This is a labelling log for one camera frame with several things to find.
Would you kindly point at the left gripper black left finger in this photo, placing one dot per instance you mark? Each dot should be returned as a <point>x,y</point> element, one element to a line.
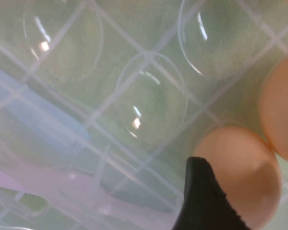
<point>201,191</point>

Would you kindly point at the clear plastic egg tray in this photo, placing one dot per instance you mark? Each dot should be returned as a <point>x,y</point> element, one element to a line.
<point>285,169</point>

